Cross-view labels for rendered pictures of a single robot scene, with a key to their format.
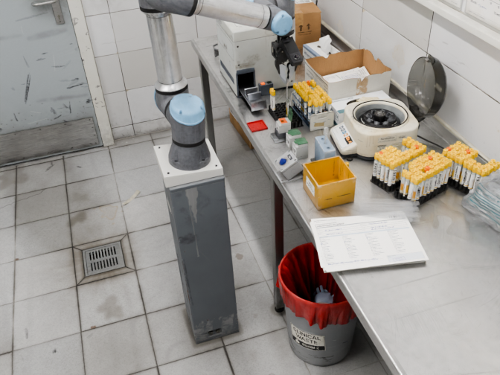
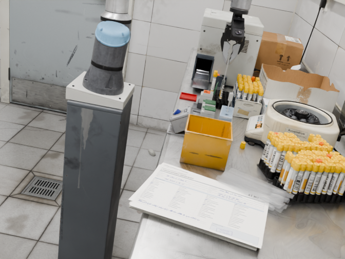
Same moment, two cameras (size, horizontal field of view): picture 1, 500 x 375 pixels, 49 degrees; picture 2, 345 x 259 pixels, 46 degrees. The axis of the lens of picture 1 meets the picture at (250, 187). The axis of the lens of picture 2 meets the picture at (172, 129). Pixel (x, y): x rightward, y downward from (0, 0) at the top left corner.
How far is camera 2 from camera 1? 0.88 m
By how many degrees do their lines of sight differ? 21
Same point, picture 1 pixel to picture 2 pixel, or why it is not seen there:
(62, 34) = not seen: hidden behind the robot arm
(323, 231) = (164, 175)
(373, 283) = (172, 240)
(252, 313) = not seen: outside the picture
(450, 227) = (317, 235)
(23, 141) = (54, 94)
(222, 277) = (96, 223)
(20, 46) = (78, 22)
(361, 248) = (189, 204)
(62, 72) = not seen: hidden behind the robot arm
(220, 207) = (111, 143)
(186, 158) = (94, 77)
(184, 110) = (106, 29)
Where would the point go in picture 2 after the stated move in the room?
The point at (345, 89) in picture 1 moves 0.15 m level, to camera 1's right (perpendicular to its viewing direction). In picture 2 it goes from (284, 93) to (323, 103)
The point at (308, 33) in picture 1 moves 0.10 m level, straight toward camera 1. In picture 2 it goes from (286, 64) to (281, 67)
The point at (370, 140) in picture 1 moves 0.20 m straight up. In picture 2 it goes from (276, 127) to (294, 66)
